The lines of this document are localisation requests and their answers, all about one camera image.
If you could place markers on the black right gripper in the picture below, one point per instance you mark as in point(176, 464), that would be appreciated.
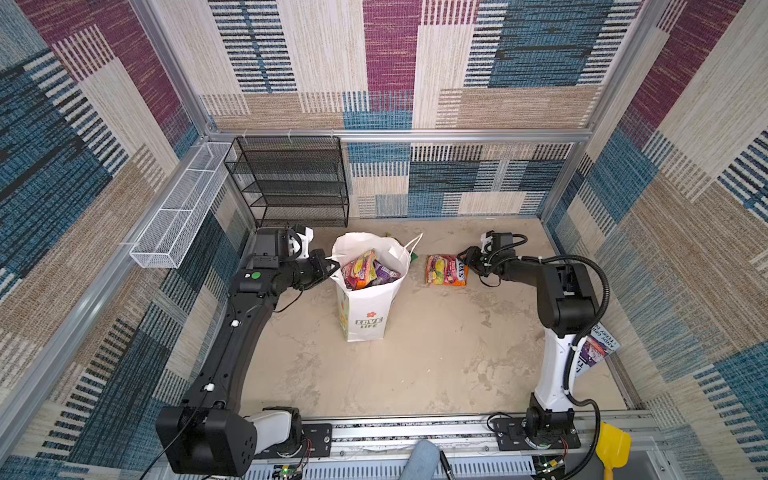
point(471, 254)

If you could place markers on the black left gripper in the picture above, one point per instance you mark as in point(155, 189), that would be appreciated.
point(316, 260)

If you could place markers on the orange Fox's fruits candy bag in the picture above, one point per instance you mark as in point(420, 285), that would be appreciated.
point(360, 272)

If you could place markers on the purple candy bag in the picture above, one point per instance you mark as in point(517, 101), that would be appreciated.
point(384, 275)

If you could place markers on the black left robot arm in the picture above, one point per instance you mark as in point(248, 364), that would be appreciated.
point(240, 348)

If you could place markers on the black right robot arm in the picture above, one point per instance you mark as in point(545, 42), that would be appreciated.
point(572, 296)

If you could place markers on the yellow plastic tool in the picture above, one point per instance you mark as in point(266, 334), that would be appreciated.
point(613, 449)

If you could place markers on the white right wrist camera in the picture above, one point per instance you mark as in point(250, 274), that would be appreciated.
point(492, 241)

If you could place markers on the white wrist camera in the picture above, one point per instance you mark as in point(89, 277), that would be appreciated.
point(492, 241)
point(299, 240)

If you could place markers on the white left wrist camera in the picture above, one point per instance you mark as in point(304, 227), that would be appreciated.
point(299, 240)

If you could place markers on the black wire shelf rack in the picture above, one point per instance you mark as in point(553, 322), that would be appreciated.
point(291, 180)

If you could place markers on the white wire mesh basket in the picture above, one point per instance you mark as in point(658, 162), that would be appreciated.
point(166, 240)

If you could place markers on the colourful leaflet by wall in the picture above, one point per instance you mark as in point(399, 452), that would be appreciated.
point(598, 346)

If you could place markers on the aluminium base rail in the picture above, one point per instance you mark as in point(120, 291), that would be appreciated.
point(461, 446)

